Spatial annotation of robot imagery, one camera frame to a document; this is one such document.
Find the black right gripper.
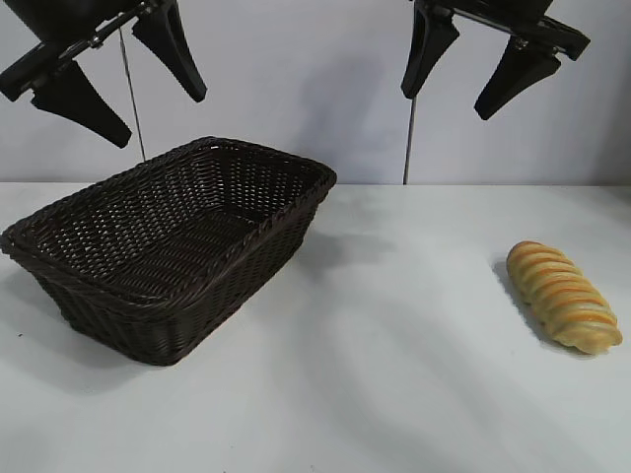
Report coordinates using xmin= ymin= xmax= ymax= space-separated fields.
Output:
xmin=399 ymin=0 xmax=592 ymax=121

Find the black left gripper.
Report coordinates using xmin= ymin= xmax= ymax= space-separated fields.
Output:
xmin=0 ymin=0 xmax=208 ymax=148

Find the dark brown wicker basket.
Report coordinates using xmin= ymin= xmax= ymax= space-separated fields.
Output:
xmin=0 ymin=136 xmax=339 ymax=368

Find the long twisted bread loaf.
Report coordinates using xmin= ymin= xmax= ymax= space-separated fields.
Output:
xmin=506 ymin=239 xmax=624 ymax=355

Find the thin metal rod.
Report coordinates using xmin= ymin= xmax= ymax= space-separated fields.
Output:
xmin=117 ymin=24 xmax=147 ymax=161
xmin=402 ymin=95 xmax=416 ymax=185

